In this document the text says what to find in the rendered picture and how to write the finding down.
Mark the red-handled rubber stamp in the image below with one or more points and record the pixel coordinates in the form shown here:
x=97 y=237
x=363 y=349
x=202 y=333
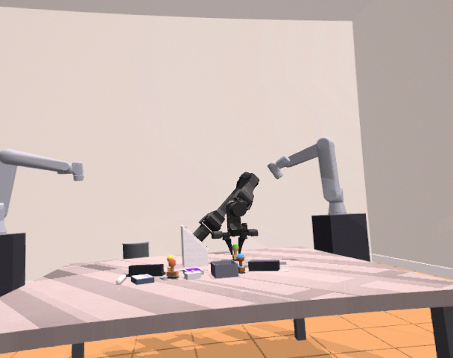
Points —
x=172 y=274

